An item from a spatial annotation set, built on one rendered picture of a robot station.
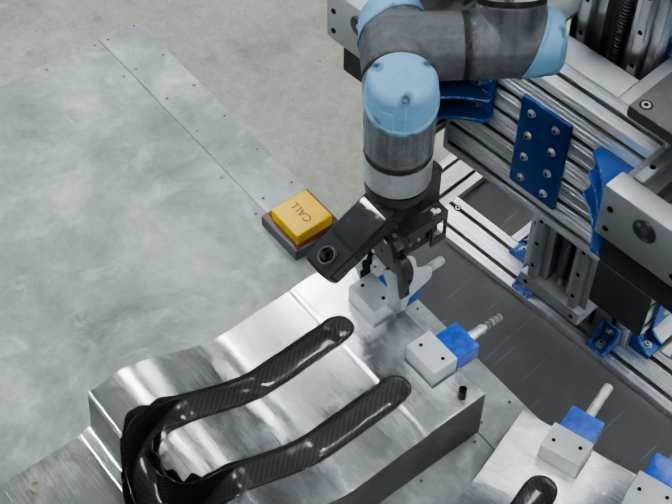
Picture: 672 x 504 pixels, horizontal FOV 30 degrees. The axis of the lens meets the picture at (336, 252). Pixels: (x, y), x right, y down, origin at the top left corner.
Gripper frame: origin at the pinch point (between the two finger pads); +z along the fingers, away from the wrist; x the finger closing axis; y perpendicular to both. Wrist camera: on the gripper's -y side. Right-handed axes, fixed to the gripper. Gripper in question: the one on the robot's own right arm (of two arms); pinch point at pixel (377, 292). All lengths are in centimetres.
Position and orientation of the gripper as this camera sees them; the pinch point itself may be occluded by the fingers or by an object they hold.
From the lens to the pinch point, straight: 152.1
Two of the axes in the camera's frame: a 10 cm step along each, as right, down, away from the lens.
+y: 7.9, -4.9, 3.7
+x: -6.2, -6.3, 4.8
